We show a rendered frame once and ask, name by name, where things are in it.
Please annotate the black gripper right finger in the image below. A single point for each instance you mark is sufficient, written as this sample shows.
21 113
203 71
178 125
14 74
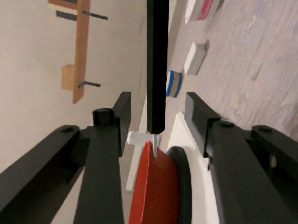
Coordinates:
243 192

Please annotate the red frying pan with black handle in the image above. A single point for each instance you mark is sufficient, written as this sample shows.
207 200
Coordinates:
157 177

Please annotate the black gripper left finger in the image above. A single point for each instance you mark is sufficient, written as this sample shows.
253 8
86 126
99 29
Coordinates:
34 187

